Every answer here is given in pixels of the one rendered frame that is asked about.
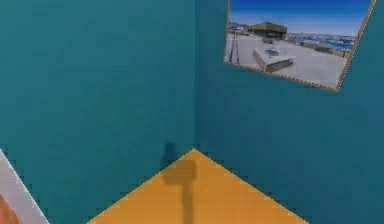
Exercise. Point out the framed harbour picture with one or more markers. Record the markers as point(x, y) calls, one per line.
point(293, 43)

